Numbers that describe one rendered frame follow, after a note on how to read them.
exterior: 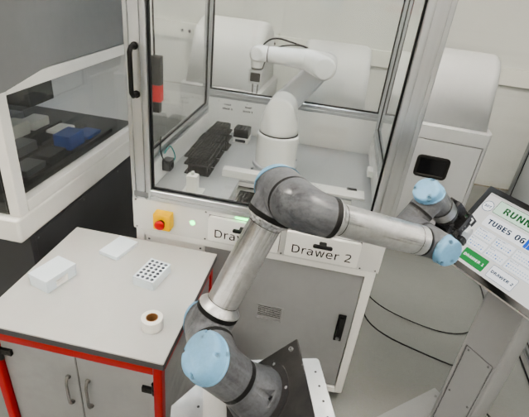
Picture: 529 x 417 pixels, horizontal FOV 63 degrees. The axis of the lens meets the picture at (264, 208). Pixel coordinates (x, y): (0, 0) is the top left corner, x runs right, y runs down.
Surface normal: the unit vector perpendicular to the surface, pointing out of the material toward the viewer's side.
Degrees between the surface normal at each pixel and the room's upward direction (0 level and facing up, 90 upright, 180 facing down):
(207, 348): 42
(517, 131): 90
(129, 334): 0
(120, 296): 0
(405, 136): 90
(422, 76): 90
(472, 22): 90
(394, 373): 1
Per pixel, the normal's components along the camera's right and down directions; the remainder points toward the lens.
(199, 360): -0.57, -0.60
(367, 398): 0.10, -0.87
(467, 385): -0.87, 0.16
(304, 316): -0.18, 0.48
